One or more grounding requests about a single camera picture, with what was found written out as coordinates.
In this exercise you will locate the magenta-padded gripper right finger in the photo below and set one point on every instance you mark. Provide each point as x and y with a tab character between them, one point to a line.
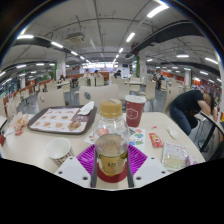
138	159

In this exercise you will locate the ceiling air conditioner unit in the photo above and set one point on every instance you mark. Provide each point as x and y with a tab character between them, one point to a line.
75	37

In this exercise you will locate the white neighbouring table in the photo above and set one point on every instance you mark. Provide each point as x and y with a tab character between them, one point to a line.
213	120

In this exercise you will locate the colourful sticker sheet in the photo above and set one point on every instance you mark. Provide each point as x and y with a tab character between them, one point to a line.
137	138

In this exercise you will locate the beige canteen chairs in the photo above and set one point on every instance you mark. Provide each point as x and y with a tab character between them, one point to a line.
100	93

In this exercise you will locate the clear plastic packet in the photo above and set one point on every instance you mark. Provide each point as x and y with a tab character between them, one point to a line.
174	156

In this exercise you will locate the white crumpled wrapper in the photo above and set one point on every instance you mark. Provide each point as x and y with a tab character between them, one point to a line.
172	132

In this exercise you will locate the small red sauce packet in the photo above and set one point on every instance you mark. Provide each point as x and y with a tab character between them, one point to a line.
155	140

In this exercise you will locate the white paper napkin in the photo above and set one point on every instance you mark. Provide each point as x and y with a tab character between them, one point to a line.
86	108

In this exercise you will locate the brown food tray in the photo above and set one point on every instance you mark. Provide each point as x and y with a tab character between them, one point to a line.
55	120

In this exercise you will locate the ceiling strip lights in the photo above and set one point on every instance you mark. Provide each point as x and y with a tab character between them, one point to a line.
157	10

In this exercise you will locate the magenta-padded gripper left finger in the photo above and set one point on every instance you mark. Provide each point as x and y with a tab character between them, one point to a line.
85	160

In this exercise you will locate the red paper cup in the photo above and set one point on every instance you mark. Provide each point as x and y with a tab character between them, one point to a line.
134	113

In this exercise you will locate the person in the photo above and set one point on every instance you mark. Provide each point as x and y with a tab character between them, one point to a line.
96	73
87	73
61	79
188	106
117	74

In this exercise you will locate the clear bottle with yellow drink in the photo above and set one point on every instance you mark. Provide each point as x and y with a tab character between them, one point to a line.
111	150

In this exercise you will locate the clear plastic food bag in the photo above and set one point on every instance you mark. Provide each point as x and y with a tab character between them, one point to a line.
20	122

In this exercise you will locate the pink printed table label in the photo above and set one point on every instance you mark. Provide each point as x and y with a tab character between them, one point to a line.
192	160

